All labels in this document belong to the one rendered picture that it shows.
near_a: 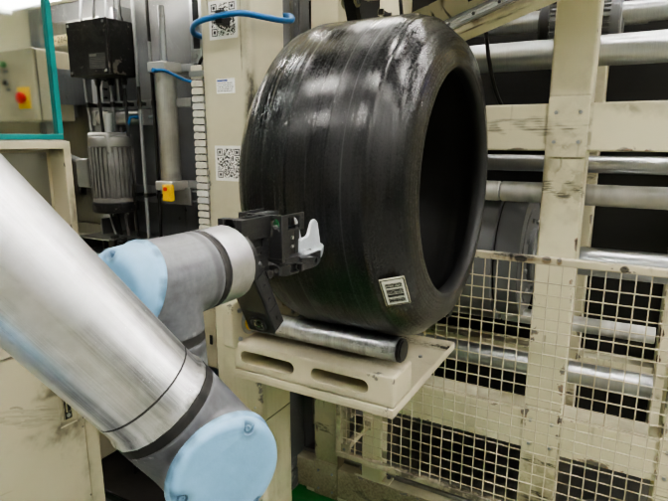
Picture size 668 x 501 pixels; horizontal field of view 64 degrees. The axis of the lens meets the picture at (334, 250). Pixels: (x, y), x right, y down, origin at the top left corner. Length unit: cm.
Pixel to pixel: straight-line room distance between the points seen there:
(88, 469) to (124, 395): 107
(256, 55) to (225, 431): 88
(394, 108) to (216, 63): 51
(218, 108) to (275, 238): 56
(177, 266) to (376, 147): 36
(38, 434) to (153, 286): 87
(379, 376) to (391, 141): 42
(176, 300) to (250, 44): 72
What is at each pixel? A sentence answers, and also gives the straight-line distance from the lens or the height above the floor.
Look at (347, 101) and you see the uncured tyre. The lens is 81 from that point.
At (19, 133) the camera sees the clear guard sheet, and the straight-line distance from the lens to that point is 126.
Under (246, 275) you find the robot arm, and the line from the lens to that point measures 61.
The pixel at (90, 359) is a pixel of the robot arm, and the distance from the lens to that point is 39.
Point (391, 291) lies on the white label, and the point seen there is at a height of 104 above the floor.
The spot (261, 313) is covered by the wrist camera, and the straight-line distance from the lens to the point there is 70.
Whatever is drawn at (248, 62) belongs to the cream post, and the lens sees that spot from 115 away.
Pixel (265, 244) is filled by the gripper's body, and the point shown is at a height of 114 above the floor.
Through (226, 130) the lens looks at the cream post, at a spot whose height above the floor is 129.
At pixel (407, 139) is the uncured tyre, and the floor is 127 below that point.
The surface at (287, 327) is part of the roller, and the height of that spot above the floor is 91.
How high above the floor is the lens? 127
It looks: 12 degrees down
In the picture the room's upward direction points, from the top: straight up
